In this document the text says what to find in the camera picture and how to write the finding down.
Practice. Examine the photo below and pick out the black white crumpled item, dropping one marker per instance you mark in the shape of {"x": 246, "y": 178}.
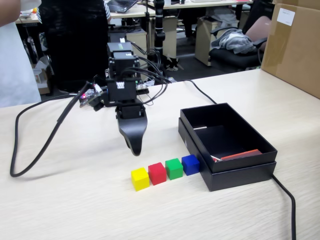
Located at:
{"x": 172, "y": 63}

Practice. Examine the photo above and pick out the dark open laptop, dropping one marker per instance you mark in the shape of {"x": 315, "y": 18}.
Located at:
{"x": 120, "y": 6}

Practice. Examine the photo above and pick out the yellow wooden cube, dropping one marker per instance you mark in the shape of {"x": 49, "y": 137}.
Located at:
{"x": 140, "y": 178}

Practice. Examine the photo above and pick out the large brown cardboard carton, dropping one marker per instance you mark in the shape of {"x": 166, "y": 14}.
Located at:
{"x": 292, "y": 52}

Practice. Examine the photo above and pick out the person's white shirt torso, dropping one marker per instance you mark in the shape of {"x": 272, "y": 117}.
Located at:
{"x": 15, "y": 70}

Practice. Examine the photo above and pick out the tall beige desk pedestal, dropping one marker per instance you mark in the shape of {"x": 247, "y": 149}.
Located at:
{"x": 202, "y": 42}

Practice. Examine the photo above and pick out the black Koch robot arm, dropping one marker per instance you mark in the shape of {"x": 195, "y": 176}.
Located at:
{"x": 122, "y": 58}

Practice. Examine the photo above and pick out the light wooden office desk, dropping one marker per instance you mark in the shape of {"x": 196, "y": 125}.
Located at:
{"x": 140, "y": 14}

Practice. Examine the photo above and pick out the person's bare forearm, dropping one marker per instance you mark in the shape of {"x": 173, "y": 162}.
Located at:
{"x": 8, "y": 12}

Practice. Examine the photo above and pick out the black open box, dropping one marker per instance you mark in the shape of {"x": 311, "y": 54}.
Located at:
{"x": 240, "y": 178}

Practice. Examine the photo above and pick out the white open cardboard box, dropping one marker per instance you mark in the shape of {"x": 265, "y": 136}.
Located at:
{"x": 42, "y": 77}

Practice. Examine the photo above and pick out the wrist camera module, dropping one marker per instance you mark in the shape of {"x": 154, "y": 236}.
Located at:
{"x": 98, "y": 100}

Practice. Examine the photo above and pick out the blue wooden cube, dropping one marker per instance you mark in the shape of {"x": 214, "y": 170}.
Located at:
{"x": 190, "y": 165}

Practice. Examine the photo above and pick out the white shipping label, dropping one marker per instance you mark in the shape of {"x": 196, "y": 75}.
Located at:
{"x": 286, "y": 16}

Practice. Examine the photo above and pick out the black cardboard box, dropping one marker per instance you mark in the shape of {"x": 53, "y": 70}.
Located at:
{"x": 240, "y": 163}

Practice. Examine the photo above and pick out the green wooden cube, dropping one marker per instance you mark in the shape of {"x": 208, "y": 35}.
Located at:
{"x": 174, "y": 169}

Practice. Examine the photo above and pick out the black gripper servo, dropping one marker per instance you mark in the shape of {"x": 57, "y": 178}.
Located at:
{"x": 121, "y": 92}

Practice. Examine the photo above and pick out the red wooden cube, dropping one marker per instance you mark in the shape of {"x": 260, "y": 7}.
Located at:
{"x": 157, "y": 173}

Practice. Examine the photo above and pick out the pink-backed office chair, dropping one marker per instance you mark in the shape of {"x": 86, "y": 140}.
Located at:
{"x": 260, "y": 27}

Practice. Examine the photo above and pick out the black mesh office chair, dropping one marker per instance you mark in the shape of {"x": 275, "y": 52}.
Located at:
{"x": 75, "y": 45}

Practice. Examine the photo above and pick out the controller board with red LED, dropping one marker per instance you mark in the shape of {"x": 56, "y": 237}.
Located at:
{"x": 84, "y": 96}

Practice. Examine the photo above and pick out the flat red-orange card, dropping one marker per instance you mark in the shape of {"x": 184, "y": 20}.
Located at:
{"x": 241, "y": 154}

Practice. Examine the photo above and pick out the grey crumpled clothing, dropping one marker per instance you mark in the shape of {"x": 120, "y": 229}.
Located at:
{"x": 232, "y": 41}

